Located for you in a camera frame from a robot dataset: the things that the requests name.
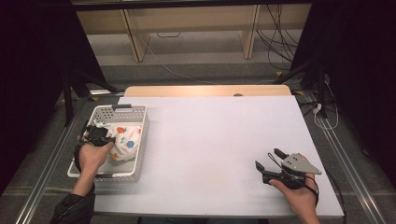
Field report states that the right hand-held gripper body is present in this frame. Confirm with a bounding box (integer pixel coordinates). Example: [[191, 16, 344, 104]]
[[262, 152, 323, 190]]

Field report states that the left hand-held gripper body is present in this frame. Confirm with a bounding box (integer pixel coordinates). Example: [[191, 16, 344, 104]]
[[79, 121, 118, 147]]

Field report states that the white cloth with colourful print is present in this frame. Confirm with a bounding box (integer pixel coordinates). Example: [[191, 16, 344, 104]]
[[106, 124, 143, 162]]

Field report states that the white perforated plastic basket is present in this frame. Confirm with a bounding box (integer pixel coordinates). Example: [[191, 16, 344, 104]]
[[66, 104, 150, 183]]

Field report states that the person's left hand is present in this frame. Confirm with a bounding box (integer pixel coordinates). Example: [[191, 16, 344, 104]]
[[77, 141, 116, 189]]

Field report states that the person's right hand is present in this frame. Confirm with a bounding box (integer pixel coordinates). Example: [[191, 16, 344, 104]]
[[268, 173, 319, 217]]

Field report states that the black tripod stand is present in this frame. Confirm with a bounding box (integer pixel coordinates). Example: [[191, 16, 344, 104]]
[[272, 57, 332, 119], [61, 66, 126, 128]]

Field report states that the black curtain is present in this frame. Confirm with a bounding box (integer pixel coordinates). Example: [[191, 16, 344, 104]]
[[0, 0, 108, 195], [290, 0, 396, 189]]

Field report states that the beige wooden shelf unit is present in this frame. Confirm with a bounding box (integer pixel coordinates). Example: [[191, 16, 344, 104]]
[[75, 2, 313, 63]]

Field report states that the left hand-held gripper black cable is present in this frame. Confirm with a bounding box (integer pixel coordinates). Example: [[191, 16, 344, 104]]
[[73, 120, 94, 174]]

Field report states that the hand-held gripper black cable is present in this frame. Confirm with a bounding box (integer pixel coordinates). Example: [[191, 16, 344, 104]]
[[303, 172, 347, 217], [73, 120, 94, 174]]

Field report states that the right hand-held gripper black cable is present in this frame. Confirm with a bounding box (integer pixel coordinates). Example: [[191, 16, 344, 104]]
[[303, 172, 347, 217]]

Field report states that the aluminium frame rail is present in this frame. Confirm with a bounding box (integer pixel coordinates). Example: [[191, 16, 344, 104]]
[[301, 89, 389, 224], [13, 98, 85, 224]]

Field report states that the white looped cable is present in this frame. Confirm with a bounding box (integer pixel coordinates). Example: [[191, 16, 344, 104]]
[[312, 81, 340, 131]]

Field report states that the thin white floor cable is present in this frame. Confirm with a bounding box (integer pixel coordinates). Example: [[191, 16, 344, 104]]
[[135, 30, 220, 86]]

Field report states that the bundle of black cables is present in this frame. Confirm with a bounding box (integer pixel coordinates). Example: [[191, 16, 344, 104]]
[[254, 3, 301, 72]]

